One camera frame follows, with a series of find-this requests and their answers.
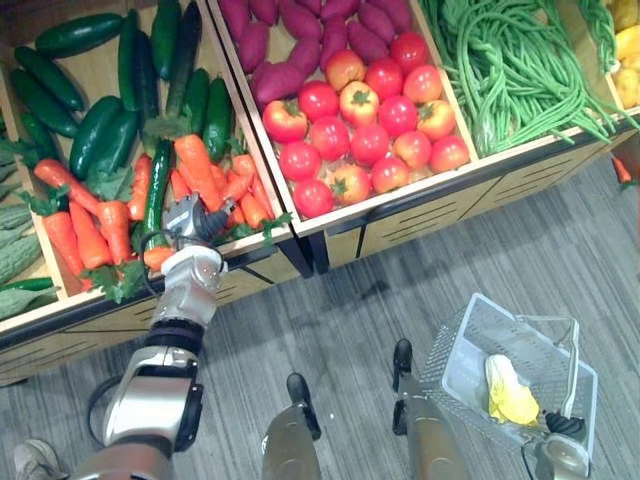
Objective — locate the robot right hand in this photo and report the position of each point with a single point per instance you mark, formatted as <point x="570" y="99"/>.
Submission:
<point x="565" y="425"/>

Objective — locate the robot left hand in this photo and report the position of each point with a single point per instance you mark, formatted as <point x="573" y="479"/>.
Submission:
<point x="187" y="220"/>

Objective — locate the large orange carrot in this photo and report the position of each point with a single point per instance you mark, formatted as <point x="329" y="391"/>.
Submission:
<point x="197" y="167"/>

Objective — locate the green long beans pile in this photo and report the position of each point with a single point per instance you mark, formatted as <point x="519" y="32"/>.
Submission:
<point x="515" y="75"/>

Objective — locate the green bitter gourd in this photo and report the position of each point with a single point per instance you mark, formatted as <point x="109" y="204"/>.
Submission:
<point x="12" y="216"/>
<point x="17" y="255"/>
<point x="25" y="301"/>

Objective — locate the person's shoe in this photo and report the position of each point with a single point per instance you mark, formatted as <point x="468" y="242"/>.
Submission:
<point x="35" y="460"/>

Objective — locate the wooden display stand cucumbers carrots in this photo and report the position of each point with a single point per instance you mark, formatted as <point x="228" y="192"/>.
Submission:
<point x="100" y="320"/>

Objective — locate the orange red tomato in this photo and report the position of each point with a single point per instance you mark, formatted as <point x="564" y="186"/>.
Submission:
<point x="436" y="120"/>
<point x="344" y="69"/>
<point x="349" y="184"/>
<point x="359" y="102"/>

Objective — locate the dark green cucumber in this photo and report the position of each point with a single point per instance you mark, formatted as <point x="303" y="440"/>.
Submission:
<point x="42" y="102"/>
<point x="165" y="37"/>
<point x="218" y="117"/>
<point x="117" y="142"/>
<point x="146" y="80"/>
<point x="196" y="97"/>
<point x="127" y="60"/>
<point x="185" y="55"/>
<point x="92" y="132"/>
<point x="80" y="34"/>
<point x="47" y="77"/>
<point x="37" y="135"/>

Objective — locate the braided green beans bundle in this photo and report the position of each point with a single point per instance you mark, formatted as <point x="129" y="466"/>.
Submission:
<point x="597" y="30"/>

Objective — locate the purple sweet potato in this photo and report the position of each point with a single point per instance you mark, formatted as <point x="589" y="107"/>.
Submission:
<point x="305" y="56"/>
<point x="252" y="46"/>
<point x="367" y="42"/>
<point x="234" y="15"/>
<point x="397" y="12"/>
<point x="277" y="82"/>
<point x="264" y="10"/>
<point x="376" y="22"/>
<point x="300" y="20"/>
<point x="340" y="7"/>
<point x="334" y="39"/>

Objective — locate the yellow white leafy vegetable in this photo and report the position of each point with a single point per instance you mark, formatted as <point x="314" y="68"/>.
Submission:
<point x="510" y="395"/>

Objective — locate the long thin green cucumber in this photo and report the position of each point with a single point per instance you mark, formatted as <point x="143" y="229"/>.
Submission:
<point x="156" y="190"/>
<point x="27" y="284"/>

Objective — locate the robot left arm silver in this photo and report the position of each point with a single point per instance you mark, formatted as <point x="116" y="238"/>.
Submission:
<point x="165" y="385"/>

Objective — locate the wooden display stand tomatoes beans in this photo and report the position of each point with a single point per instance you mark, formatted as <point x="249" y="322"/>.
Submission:
<point x="440" y="210"/>

